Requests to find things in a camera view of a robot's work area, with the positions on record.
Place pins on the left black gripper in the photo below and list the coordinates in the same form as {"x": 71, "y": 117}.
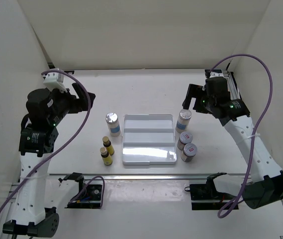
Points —
{"x": 77, "y": 105}

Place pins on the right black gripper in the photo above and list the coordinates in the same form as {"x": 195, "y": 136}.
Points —
{"x": 195, "y": 91}

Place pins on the blue label shaker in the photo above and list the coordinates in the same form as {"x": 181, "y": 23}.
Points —
{"x": 113, "y": 124}
{"x": 183, "y": 120}

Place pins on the brown spice jar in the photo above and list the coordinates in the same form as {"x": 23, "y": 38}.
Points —
{"x": 185, "y": 138}
{"x": 188, "y": 153}

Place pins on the yellow bottle dark cap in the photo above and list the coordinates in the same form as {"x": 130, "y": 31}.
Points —
{"x": 107, "y": 144}

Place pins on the brown spice jar front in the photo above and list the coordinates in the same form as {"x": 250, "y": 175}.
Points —
{"x": 188, "y": 153}

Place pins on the yellow bottle beige cap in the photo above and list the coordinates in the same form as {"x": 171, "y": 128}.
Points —
{"x": 106, "y": 157}

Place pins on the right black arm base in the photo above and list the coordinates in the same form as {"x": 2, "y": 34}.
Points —
{"x": 204, "y": 197}

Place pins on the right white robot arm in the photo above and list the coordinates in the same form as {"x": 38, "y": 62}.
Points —
{"x": 266, "y": 185}

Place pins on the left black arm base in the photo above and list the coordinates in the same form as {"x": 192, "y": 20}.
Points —
{"x": 90, "y": 194}

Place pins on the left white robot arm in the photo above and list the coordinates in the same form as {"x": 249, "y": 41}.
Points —
{"x": 46, "y": 108}

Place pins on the white tiered organizer tray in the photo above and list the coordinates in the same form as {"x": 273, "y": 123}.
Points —
{"x": 148, "y": 140}

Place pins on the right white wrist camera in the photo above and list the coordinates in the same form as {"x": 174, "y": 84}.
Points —
{"x": 216, "y": 73}

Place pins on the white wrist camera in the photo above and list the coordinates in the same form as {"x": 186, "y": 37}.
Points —
{"x": 216, "y": 73}
{"x": 54, "y": 81}

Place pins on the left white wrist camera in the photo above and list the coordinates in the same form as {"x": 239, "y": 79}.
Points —
{"x": 54, "y": 81}

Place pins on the right aluminium rail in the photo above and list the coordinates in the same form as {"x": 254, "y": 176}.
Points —
{"x": 232, "y": 85}

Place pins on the aluminium rail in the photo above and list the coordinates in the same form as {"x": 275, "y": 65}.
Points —
{"x": 232, "y": 85}
{"x": 190, "y": 177}

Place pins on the front aluminium rail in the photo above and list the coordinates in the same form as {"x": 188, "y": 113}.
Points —
{"x": 190, "y": 177}

